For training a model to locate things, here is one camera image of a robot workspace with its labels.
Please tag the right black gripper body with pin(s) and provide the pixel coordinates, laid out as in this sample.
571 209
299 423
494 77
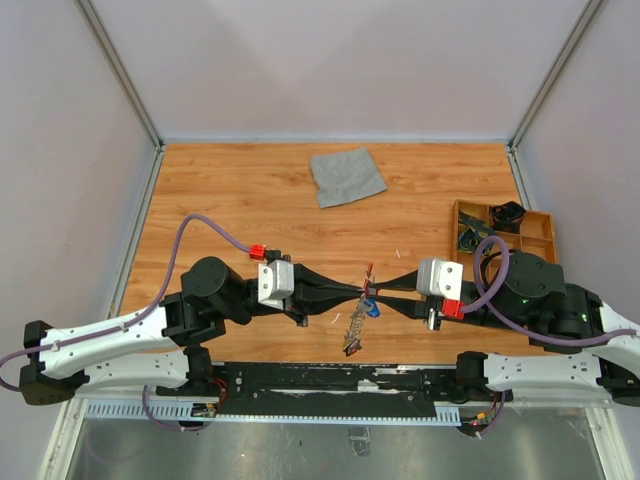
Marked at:
470 316

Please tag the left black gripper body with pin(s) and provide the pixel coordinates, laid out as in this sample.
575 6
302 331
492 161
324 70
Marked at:
296 306

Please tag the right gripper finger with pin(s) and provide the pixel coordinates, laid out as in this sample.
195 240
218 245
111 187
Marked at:
405 283
410 308

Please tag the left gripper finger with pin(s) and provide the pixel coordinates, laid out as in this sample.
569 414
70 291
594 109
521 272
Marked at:
307 277
318 302

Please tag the blue key tag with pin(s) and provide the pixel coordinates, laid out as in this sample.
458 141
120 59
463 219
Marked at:
371 308

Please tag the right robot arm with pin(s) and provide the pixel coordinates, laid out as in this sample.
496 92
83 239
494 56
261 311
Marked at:
590 350

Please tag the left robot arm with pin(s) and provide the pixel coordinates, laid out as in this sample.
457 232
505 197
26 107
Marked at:
162 345

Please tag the dark patterned necktie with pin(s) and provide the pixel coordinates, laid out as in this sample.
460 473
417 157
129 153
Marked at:
476 230

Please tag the grey cloth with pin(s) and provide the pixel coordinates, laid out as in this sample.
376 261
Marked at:
345 177

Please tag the dark rolled necktie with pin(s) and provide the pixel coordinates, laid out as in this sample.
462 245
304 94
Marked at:
507 217

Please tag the wooden compartment tray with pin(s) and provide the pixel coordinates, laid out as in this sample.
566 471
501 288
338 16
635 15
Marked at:
537 234

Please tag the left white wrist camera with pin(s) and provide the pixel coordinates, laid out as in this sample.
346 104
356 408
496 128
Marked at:
275 283

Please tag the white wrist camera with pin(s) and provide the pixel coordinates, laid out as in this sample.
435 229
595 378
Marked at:
436 277
275 283

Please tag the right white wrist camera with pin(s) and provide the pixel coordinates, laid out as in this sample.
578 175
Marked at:
436 277

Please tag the black mounting rail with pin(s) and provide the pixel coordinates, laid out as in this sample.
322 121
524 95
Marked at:
329 390

